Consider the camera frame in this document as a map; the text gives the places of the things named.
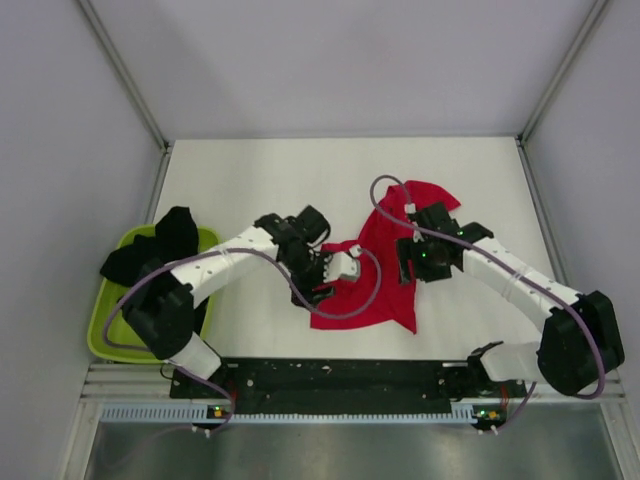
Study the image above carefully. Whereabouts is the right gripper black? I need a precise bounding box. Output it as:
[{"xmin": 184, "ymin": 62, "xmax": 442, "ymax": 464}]
[{"xmin": 396, "ymin": 235, "xmax": 451, "ymax": 286}]

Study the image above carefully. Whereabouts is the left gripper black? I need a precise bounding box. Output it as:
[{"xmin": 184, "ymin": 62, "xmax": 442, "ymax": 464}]
[{"xmin": 280, "ymin": 247, "xmax": 334, "ymax": 309}]

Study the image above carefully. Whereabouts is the red t shirt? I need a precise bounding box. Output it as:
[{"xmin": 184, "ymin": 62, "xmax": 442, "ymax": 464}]
[{"xmin": 310, "ymin": 180, "xmax": 460, "ymax": 333}]

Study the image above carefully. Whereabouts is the black t shirt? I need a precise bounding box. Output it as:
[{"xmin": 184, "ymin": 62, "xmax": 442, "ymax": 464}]
[{"xmin": 98, "ymin": 204, "xmax": 211, "ymax": 346}]

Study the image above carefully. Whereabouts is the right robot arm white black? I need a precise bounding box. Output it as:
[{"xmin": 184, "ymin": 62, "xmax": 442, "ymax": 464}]
[{"xmin": 396, "ymin": 203, "xmax": 625, "ymax": 397}]

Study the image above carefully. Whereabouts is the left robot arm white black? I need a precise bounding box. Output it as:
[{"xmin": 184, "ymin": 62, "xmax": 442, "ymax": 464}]
[{"xmin": 122, "ymin": 206, "xmax": 334, "ymax": 397}]

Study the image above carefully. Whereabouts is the green plastic bin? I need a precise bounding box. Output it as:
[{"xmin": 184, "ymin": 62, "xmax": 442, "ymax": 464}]
[{"xmin": 87, "ymin": 224, "xmax": 220, "ymax": 365}]

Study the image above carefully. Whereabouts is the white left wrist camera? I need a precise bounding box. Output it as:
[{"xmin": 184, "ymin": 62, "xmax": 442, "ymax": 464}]
[{"xmin": 323, "ymin": 244, "xmax": 362, "ymax": 284}]

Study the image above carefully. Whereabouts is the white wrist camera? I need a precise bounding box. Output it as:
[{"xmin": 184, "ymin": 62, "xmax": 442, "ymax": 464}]
[
  {"xmin": 404, "ymin": 202, "xmax": 417, "ymax": 222},
  {"xmin": 323, "ymin": 244, "xmax": 362, "ymax": 284}
]

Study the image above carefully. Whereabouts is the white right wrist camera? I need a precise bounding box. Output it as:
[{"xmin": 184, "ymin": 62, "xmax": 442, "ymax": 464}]
[{"xmin": 404, "ymin": 202, "xmax": 417, "ymax": 222}]

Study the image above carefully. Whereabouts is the aluminium side rail right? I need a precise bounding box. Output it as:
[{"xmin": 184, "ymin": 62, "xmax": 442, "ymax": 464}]
[{"xmin": 515, "ymin": 136, "xmax": 572, "ymax": 285}]

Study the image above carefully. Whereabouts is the grey slotted cable duct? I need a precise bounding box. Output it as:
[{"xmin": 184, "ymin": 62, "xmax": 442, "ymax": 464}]
[{"xmin": 99, "ymin": 402, "xmax": 506, "ymax": 426}]

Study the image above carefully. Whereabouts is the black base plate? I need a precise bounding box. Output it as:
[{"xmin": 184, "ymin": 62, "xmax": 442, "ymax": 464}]
[{"xmin": 169, "ymin": 357, "xmax": 526, "ymax": 416}]

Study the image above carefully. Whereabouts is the aluminium frame post right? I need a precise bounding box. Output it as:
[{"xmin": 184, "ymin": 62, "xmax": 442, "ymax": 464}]
[{"xmin": 516, "ymin": 0, "xmax": 613, "ymax": 148}]

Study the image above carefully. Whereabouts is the aluminium frame post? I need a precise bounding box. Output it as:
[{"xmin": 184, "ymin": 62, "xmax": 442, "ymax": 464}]
[
  {"xmin": 74, "ymin": 0, "xmax": 170, "ymax": 153},
  {"xmin": 516, "ymin": 0, "xmax": 613, "ymax": 148}
]

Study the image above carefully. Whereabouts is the aluminium frame post left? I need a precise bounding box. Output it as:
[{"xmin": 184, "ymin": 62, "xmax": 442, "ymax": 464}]
[{"xmin": 74, "ymin": 0, "xmax": 170, "ymax": 153}]

